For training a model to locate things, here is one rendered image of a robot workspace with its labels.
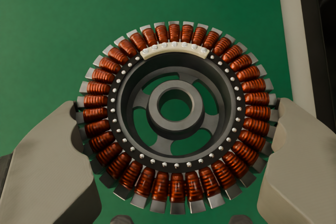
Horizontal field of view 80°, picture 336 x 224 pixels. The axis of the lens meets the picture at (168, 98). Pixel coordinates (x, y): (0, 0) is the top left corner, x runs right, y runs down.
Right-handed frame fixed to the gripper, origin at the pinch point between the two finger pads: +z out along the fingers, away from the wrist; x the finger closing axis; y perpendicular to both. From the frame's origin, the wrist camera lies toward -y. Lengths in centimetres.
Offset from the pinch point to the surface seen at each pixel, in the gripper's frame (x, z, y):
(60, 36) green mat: -11.1, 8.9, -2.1
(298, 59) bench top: 12.1, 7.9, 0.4
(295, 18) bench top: 12.0, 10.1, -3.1
